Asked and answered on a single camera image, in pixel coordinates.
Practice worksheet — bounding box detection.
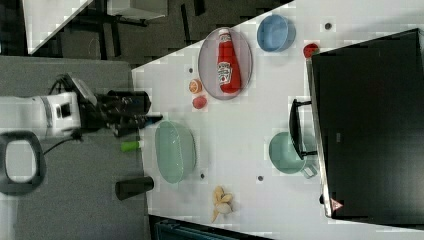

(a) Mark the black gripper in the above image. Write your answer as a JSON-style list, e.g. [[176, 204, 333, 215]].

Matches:
[[78, 90, 163, 137]]

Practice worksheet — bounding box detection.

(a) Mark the green oval strainer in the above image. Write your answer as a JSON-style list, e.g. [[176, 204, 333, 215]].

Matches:
[[155, 121, 196, 184]]

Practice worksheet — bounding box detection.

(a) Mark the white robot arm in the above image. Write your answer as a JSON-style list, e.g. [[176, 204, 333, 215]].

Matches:
[[0, 90, 163, 140]]

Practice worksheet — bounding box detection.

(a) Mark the strawberry toy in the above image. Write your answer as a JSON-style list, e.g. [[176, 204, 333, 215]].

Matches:
[[192, 96, 207, 109]]

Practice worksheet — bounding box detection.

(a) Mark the orange slice toy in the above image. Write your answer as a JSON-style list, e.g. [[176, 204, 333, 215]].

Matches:
[[189, 79, 203, 94]]

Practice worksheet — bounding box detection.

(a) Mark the black cylinder cup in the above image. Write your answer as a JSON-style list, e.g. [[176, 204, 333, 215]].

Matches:
[[115, 176, 154, 201]]

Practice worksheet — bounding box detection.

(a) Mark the grey round plate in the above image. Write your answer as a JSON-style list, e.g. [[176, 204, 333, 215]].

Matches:
[[198, 28, 253, 100]]

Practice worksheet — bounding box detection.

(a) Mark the red ketchup bottle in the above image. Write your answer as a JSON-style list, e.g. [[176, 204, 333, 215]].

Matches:
[[217, 29, 241, 94]]

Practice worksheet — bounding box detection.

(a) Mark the peeled banana toy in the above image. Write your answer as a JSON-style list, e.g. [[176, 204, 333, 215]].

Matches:
[[211, 186, 233, 223]]

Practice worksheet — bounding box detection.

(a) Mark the green mug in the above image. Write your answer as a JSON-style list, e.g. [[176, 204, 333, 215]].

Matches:
[[268, 132, 318, 179]]

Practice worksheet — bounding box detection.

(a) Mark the blue cup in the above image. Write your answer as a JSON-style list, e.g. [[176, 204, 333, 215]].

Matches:
[[257, 14, 296, 52]]

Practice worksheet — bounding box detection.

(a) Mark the small red toy fruit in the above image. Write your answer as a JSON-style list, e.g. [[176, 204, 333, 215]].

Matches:
[[303, 43, 319, 59]]

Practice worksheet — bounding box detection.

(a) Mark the black toaster oven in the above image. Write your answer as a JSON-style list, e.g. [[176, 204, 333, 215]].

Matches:
[[289, 28, 424, 229]]

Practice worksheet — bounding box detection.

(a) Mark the blue black base rail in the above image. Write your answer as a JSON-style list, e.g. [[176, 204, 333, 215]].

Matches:
[[152, 220, 269, 240]]

